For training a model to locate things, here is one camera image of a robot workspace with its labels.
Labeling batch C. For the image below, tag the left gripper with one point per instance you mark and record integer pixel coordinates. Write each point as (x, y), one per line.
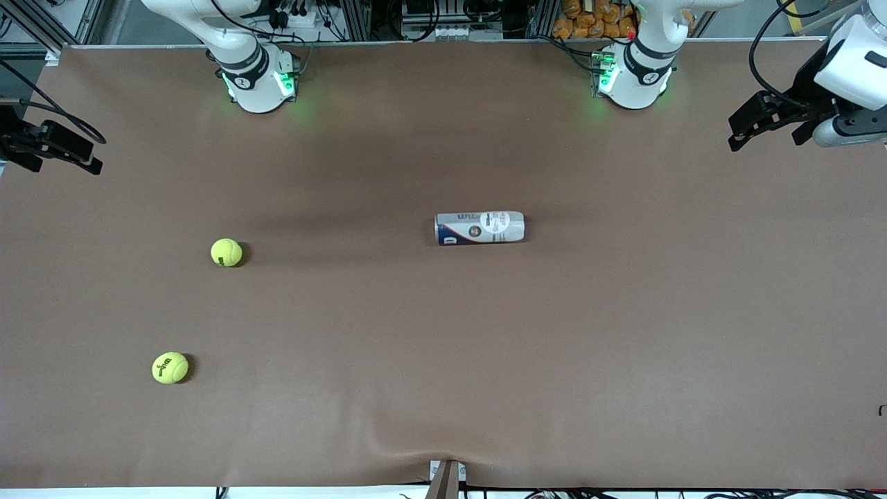
(806, 88)

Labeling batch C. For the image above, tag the yellow tennis ball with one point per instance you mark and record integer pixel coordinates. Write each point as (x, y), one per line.
(226, 252)
(170, 368)

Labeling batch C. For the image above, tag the clear tennis ball can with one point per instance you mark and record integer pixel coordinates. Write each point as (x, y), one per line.
(479, 228)

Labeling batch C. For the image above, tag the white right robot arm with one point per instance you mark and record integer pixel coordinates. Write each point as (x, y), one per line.
(256, 90)

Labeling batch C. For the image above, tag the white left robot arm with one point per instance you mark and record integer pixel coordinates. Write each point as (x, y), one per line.
(634, 86)

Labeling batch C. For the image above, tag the orange snack bag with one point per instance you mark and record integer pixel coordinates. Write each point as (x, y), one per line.
(596, 19)

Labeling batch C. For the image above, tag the white power strip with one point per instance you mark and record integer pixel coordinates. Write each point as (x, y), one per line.
(294, 15)

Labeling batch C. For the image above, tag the grey electronics box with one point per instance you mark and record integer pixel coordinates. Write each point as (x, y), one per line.
(440, 21)

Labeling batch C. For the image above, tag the brown table mat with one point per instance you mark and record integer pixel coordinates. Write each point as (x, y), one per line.
(443, 360)

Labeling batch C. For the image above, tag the aluminium frame post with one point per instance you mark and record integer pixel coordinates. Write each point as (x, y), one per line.
(355, 19)
(542, 18)

